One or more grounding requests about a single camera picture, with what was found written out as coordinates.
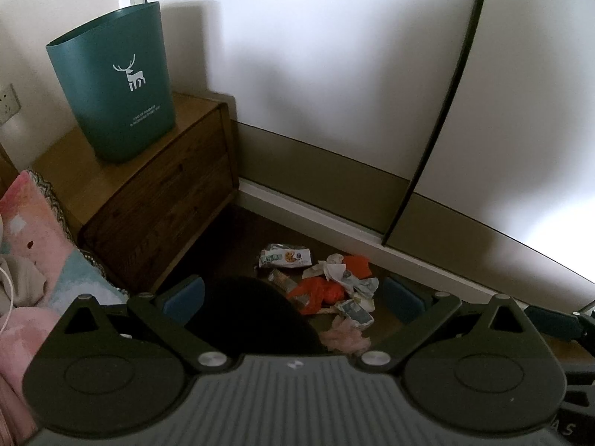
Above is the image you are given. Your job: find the pink tissue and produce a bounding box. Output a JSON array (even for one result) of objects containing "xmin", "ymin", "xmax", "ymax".
[{"xmin": 319, "ymin": 316, "xmax": 371, "ymax": 355}]

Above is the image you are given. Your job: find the green deer trash bin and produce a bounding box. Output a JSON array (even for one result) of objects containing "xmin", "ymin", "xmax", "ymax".
[{"xmin": 46, "ymin": 2, "xmax": 176, "ymax": 163}]

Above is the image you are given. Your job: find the brown wooden nightstand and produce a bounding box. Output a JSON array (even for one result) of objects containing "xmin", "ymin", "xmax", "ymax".
[{"xmin": 32, "ymin": 94, "xmax": 239, "ymax": 293}]

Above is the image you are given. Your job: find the white paper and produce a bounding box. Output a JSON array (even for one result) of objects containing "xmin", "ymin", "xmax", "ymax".
[{"xmin": 302, "ymin": 254, "xmax": 379, "ymax": 299}]

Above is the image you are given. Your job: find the cookie snack wrapper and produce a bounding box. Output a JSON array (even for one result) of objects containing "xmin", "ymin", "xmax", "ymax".
[{"xmin": 258, "ymin": 244, "xmax": 312, "ymax": 269}]

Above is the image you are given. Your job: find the orange plastic wrapper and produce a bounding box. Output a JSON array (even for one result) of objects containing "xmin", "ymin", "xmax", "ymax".
[{"xmin": 286, "ymin": 277, "xmax": 375, "ymax": 315}]

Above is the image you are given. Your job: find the grey printed wrapper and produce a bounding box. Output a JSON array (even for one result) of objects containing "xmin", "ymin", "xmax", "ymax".
[{"xmin": 334, "ymin": 299, "xmax": 374, "ymax": 330}]

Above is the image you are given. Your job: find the white wall socket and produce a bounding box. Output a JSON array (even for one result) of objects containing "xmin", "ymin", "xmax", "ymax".
[{"xmin": 0, "ymin": 84, "xmax": 21, "ymax": 125}]

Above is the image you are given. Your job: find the white charging cable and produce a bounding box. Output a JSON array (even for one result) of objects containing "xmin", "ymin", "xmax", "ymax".
[{"xmin": 0, "ymin": 266, "xmax": 16, "ymax": 336}]

